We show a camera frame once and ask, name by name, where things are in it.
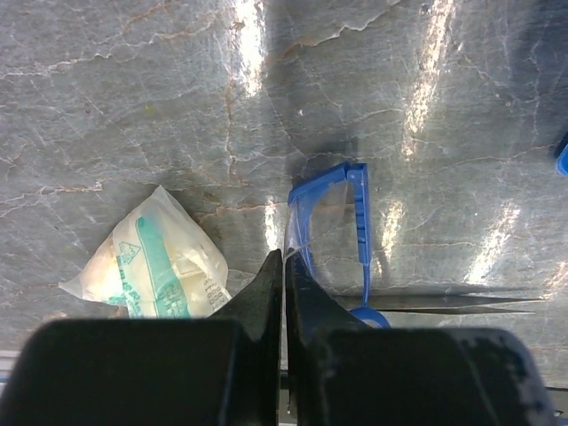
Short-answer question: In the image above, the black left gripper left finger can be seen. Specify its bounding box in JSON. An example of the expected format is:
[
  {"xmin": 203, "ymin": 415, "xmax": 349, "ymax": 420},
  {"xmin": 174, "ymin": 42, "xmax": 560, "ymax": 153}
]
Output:
[{"xmin": 1, "ymin": 250, "xmax": 282, "ymax": 425}]

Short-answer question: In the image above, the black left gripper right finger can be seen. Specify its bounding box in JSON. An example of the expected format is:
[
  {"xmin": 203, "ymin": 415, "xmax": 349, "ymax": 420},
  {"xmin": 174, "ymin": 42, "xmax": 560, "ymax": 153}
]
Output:
[{"xmin": 285, "ymin": 254, "xmax": 558, "ymax": 425}]

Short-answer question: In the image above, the blue plastic divided bin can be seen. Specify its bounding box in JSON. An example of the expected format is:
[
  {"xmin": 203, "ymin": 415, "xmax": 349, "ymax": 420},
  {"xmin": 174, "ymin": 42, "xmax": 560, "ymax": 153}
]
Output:
[{"xmin": 554, "ymin": 132, "xmax": 568, "ymax": 177}]

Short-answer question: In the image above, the small glass reagent bottle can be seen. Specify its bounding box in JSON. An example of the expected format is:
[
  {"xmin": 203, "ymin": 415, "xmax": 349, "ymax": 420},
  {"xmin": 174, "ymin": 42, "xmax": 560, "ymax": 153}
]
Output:
[{"xmin": 60, "ymin": 186, "xmax": 231, "ymax": 319}]

